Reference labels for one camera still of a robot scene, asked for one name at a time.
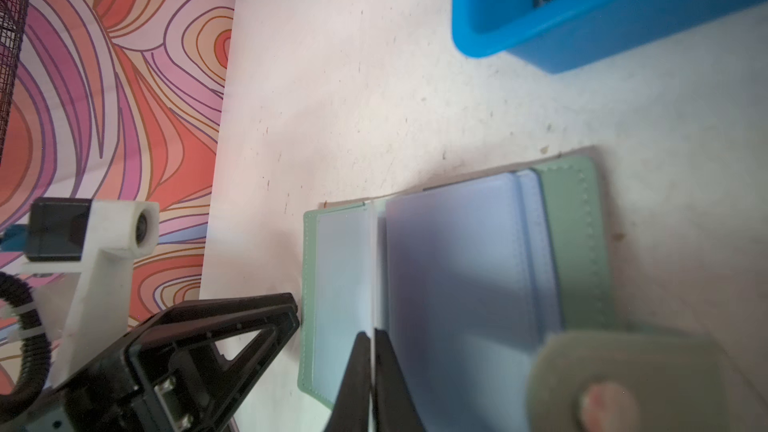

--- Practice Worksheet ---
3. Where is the black wire basket left wall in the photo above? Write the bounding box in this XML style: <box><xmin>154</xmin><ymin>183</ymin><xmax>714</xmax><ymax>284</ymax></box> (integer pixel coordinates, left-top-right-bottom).
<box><xmin>1</xmin><ymin>0</ymin><xmax>30</xmax><ymax>150</ymax></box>

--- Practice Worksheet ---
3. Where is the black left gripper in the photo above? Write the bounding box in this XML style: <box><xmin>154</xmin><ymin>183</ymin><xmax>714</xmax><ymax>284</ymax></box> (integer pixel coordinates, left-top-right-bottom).
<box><xmin>1</xmin><ymin>293</ymin><xmax>299</xmax><ymax>431</ymax></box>

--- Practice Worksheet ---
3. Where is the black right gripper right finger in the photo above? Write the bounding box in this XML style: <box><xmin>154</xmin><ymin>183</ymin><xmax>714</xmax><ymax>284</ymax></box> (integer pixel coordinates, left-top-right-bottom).
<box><xmin>374</xmin><ymin>329</ymin><xmax>426</xmax><ymax>432</ymax></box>

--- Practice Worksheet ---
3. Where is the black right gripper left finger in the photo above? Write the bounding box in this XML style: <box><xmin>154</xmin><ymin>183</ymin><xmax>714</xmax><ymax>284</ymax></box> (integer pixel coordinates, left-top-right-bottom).
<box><xmin>324</xmin><ymin>332</ymin><xmax>372</xmax><ymax>432</ymax></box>

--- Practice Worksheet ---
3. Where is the mint green card holder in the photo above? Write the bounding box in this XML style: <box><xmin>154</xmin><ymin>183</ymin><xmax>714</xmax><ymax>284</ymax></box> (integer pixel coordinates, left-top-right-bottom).
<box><xmin>296</xmin><ymin>154</ymin><xmax>727</xmax><ymax>432</ymax></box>

